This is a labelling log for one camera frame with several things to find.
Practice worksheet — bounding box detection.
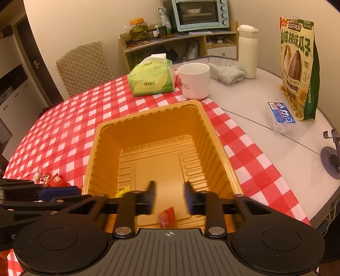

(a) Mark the yellow plastic tray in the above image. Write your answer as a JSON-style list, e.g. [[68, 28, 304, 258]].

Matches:
[[81, 100, 244, 231]]

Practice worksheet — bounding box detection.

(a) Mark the quilted beige chair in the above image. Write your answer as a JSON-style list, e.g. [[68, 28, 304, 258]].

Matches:
[[55, 40, 114, 98]]

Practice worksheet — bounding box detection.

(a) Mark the green tissue pack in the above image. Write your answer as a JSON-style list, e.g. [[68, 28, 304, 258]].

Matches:
[[127, 53, 176, 97]]

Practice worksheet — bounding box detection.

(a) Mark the glass jar orange lid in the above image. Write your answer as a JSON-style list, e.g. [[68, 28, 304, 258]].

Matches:
[[129, 17, 148, 41]]

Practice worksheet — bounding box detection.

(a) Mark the white thermos bottle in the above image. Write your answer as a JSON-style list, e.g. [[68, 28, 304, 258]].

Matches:
[[237, 24, 259, 79]]

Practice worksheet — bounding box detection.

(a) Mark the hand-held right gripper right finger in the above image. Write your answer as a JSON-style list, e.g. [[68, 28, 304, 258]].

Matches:
[[184, 182, 281, 238]]

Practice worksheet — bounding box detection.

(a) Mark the grey cloth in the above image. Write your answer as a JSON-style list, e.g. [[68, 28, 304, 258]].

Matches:
[[207, 62, 246, 85]]

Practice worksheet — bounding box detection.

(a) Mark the light blue toaster oven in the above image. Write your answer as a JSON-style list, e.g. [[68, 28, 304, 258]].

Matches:
[[171, 0, 230, 33]]

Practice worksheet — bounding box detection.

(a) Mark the white cup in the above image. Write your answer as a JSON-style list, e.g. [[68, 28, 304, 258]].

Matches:
[[178, 63, 211, 100]]

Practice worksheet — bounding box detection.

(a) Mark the clear plastic bag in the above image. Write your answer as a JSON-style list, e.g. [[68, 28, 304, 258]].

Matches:
[[186, 40, 199, 59]]

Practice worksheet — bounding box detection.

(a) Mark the sunflower seed bag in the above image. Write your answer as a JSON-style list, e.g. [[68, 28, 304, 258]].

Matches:
[[278, 16, 320, 121]]

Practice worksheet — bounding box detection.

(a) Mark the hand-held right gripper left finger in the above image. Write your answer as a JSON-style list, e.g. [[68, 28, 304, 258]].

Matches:
[[57, 181, 156, 238]]

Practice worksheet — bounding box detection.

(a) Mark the wooden corner shelf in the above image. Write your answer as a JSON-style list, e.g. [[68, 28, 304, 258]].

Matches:
[[118, 20, 239, 73]]

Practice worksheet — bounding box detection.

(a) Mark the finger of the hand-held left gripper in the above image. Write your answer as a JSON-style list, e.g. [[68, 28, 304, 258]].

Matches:
[[0, 196, 91, 213], [0, 179, 81, 201]]

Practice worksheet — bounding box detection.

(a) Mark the red candy packet white print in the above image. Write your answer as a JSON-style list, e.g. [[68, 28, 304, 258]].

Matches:
[[48, 174, 62, 188]]

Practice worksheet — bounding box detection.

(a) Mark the white cable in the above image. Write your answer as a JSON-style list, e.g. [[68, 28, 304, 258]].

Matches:
[[322, 208, 333, 235]]

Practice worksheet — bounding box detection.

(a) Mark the grey phone stand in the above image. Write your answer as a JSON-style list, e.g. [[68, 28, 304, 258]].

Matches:
[[320, 130, 340, 179]]

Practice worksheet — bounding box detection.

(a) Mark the plain red candy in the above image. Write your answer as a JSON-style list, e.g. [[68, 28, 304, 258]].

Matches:
[[159, 206, 176, 229]]

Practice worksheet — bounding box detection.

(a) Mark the green snack bag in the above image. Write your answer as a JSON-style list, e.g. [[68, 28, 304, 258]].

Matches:
[[157, 8, 173, 35]]

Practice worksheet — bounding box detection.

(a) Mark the blue-white small packet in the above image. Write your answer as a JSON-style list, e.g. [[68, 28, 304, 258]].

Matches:
[[267, 101, 296, 134]]

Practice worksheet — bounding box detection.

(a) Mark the white cabinet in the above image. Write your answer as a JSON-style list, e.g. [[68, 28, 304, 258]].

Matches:
[[0, 14, 64, 149]]

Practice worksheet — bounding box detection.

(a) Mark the red checkered tablecloth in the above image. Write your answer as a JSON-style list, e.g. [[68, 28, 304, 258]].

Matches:
[[0, 68, 311, 276]]

